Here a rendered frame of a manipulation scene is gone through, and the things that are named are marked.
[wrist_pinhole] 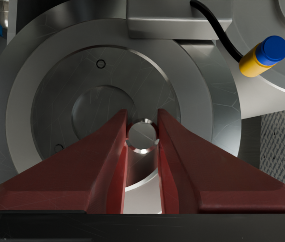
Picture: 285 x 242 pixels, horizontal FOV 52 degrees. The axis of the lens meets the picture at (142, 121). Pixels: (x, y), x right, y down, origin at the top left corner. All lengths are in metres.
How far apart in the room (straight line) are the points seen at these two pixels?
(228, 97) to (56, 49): 0.10
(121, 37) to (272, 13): 0.09
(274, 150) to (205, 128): 0.24
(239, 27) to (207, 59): 0.03
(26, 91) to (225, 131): 0.11
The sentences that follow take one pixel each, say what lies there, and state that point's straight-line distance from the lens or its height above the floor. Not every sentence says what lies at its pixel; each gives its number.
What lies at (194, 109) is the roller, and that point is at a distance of 0.16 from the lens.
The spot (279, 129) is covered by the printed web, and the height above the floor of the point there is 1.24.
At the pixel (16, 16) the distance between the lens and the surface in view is 0.20.
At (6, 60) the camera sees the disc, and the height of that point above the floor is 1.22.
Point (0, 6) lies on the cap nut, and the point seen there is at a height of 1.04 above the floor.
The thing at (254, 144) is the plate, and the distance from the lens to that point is 0.52.
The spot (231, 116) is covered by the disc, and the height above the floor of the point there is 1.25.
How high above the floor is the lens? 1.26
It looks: 4 degrees down
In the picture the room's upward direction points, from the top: 179 degrees counter-clockwise
